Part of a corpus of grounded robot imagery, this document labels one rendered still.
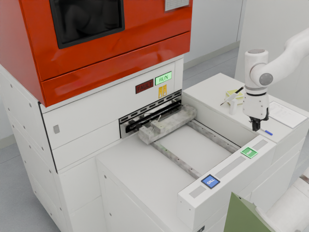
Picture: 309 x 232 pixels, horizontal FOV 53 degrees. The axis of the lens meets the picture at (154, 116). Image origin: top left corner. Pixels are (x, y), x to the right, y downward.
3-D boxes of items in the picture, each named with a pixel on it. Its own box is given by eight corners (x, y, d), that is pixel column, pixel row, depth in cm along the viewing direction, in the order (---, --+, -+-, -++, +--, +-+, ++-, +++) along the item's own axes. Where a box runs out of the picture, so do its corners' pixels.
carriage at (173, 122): (138, 137, 165) (137, 133, 163) (186, 111, 184) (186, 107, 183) (147, 145, 160) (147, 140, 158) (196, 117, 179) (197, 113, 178)
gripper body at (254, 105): (239, 89, 124) (240, 114, 129) (262, 95, 116) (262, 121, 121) (250, 84, 128) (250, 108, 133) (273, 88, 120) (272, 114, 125)
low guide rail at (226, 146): (174, 117, 185) (174, 113, 183) (177, 116, 186) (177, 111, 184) (244, 161, 154) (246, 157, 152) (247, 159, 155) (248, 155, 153)
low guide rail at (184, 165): (139, 136, 171) (139, 131, 169) (142, 134, 172) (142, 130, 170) (208, 189, 140) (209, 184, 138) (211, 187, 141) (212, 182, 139)
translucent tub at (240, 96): (223, 101, 172) (225, 90, 168) (235, 98, 174) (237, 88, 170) (230, 108, 166) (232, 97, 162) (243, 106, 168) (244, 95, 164)
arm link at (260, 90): (239, 85, 122) (239, 92, 124) (259, 89, 116) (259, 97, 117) (252, 78, 127) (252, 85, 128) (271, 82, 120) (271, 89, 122)
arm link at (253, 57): (271, 87, 116) (263, 78, 125) (272, 52, 111) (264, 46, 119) (248, 90, 117) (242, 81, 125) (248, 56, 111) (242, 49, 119)
